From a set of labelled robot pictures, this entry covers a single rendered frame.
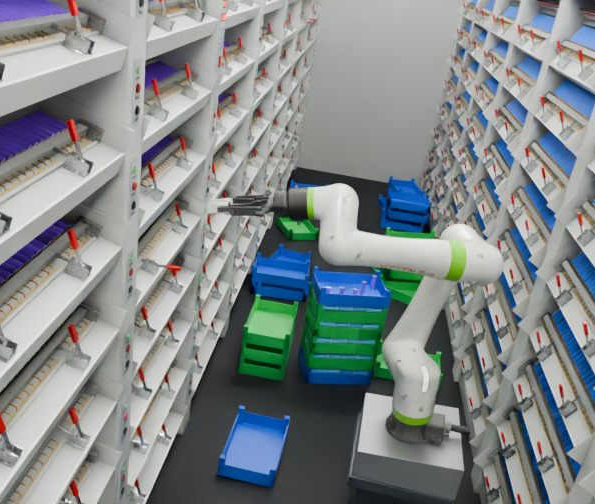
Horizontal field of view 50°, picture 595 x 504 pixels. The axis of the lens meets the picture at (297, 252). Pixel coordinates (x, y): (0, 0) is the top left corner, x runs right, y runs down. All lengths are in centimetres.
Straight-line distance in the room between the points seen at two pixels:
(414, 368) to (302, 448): 74
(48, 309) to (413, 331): 126
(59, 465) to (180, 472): 103
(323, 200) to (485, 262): 48
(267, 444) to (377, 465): 62
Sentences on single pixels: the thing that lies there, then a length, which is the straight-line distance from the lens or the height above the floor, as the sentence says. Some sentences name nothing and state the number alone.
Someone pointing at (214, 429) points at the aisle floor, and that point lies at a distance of 258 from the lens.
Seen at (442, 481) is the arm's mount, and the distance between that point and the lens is 207.
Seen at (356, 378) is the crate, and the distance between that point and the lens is 291.
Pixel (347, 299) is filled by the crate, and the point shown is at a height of 43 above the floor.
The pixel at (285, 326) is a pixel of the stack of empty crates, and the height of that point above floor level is 16.
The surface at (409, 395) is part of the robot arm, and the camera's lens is 200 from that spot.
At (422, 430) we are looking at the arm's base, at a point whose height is 42.
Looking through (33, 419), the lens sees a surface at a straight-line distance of 123.
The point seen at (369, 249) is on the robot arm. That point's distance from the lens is 174.
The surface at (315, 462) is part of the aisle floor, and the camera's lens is 251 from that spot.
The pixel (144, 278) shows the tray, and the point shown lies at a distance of 166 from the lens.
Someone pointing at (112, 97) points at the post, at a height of 140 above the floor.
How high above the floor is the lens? 168
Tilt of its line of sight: 25 degrees down
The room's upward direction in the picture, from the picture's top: 9 degrees clockwise
